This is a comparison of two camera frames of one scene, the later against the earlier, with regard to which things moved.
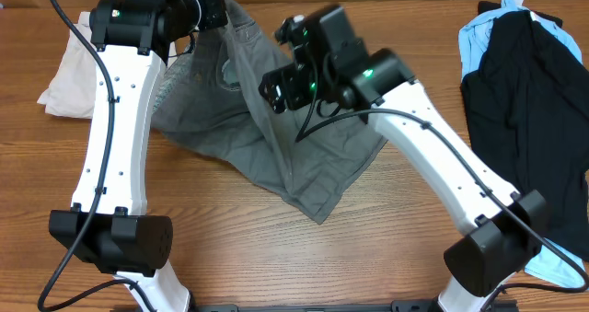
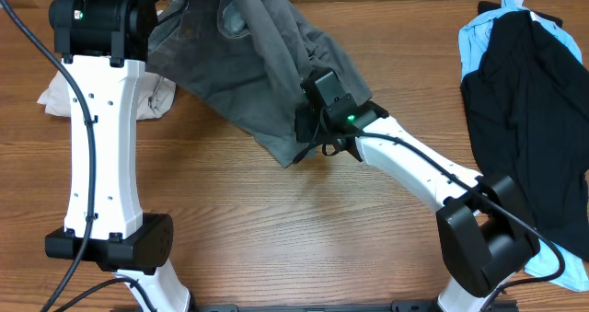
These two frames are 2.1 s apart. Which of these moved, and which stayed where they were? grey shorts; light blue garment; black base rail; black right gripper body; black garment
Moved: grey shorts; black right gripper body
Stayed: black base rail; black garment; light blue garment
